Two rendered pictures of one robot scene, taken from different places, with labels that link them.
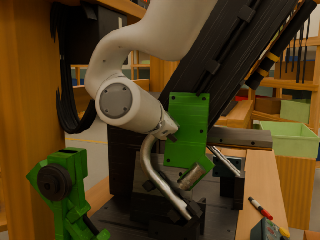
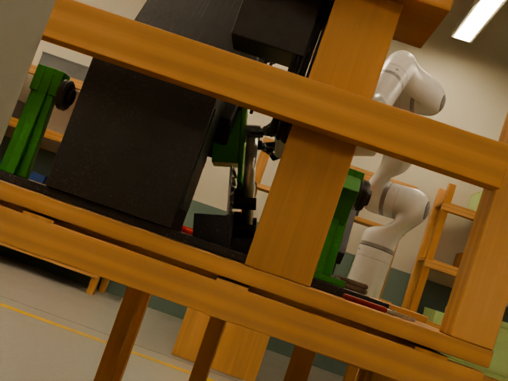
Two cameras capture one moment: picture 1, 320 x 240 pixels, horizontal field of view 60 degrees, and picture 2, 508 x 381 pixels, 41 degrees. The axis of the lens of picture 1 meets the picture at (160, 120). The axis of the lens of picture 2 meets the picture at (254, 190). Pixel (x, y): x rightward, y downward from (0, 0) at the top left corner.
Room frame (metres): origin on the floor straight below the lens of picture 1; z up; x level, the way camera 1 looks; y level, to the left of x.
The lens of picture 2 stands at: (1.21, 1.65, 0.91)
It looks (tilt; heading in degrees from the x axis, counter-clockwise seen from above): 5 degrees up; 253
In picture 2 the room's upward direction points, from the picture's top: 19 degrees clockwise
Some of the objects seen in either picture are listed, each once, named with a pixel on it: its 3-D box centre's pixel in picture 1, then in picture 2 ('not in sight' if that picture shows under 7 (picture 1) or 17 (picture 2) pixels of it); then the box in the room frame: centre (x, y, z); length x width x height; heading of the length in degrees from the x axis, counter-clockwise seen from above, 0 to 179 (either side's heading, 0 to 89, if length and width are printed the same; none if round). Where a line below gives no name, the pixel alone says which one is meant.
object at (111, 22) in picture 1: (97, 38); (277, 23); (0.84, 0.18, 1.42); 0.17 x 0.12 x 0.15; 161
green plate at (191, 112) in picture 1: (188, 127); (231, 141); (0.78, -0.08, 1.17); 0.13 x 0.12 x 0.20; 161
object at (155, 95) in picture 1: (147, 140); (141, 142); (1.02, 0.05, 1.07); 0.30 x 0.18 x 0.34; 161
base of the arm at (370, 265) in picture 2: not in sight; (367, 275); (0.11, -0.40, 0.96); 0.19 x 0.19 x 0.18
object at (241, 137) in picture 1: (209, 135); not in sight; (0.92, -0.17, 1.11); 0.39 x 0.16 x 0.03; 71
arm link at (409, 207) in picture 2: not in sight; (396, 219); (0.08, -0.38, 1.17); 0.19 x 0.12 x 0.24; 137
